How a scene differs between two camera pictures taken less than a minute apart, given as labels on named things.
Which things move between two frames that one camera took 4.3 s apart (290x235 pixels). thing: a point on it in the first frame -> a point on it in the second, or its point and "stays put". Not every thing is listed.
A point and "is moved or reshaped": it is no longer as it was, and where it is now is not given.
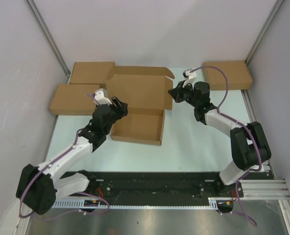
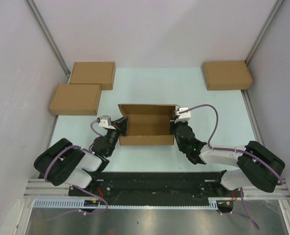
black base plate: x=166 y=184 stays put
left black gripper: x=120 y=109 -> x=122 y=124
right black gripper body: x=188 y=94 -> x=181 y=123
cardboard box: x=237 y=72 stays put
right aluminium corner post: x=264 y=31 stays put
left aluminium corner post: x=37 y=16 stays put
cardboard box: x=73 y=99 stays put
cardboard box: x=148 y=92 is moved or reshaped
